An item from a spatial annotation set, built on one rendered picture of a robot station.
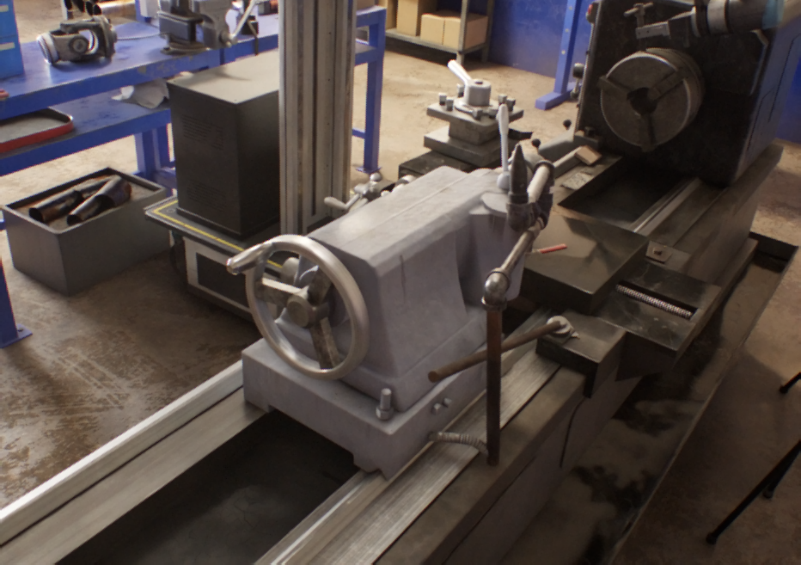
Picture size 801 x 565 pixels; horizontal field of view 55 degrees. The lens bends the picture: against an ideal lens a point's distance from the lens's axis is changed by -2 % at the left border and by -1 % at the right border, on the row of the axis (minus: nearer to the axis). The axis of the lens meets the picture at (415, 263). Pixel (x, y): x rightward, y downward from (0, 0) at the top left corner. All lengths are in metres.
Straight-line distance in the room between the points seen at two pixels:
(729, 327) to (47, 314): 2.40
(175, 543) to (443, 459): 0.43
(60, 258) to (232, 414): 1.95
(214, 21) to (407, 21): 3.54
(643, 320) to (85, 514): 1.06
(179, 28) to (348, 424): 2.21
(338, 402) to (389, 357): 0.11
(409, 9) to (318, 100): 3.63
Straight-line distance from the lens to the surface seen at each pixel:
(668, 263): 1.86
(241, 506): 1.36
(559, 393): 1.46
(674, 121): 2.21
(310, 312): 1.11
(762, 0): 2.10
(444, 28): 6.19
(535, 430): 1.37
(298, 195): 2.83
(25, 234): 3.37
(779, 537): 2.59
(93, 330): 3.09
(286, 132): 2.72
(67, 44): 3.06
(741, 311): 2.73
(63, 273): 3.26
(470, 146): 1.81
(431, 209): 1.28
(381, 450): 1.20
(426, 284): 1.22
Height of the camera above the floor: 1.72
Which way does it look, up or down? 30 degrees down
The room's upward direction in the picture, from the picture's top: 5 degrees clockwise
